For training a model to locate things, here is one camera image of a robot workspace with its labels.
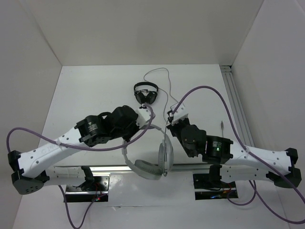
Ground grey headphone cable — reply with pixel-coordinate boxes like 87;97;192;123
143;67;225;177

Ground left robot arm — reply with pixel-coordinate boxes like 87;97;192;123
8;105;149;195

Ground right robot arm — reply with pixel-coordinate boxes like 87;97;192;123
166;117;302;188

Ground small black headphones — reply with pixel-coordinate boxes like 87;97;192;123
133;82;159;104

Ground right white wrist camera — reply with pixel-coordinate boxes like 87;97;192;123
168;103;188;125

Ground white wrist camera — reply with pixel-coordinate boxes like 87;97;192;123
168;103;188;125
135;104;155;128

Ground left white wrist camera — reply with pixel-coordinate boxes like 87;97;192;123
135;104;155;128

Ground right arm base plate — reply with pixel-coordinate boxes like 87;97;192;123
193;174;238;200

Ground aluminium rail right side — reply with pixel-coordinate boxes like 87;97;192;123
220;65;254;147

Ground aluminium rail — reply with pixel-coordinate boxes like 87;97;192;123
47;163;215;174
220;65;254;147

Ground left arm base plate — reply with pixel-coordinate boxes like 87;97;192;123
65;174;110;203

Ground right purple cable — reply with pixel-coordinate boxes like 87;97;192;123
170;85;305;226

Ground aluminium rail front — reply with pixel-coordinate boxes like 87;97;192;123
47;163;215;174

